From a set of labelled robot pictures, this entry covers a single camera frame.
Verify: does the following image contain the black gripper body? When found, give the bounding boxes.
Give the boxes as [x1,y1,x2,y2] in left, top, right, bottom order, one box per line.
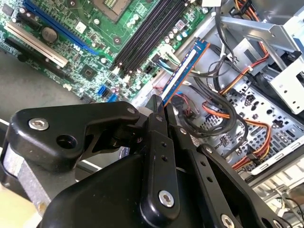
[40,153,205,228]

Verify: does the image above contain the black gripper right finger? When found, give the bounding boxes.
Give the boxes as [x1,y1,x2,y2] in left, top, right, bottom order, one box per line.
[165,103,288,228]

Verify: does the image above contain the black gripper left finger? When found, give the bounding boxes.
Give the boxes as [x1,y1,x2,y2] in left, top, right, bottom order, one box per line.
[0,94,181,227]

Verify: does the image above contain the blue RAM stick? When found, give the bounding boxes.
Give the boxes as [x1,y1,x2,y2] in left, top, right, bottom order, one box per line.
[161,38,211,106]

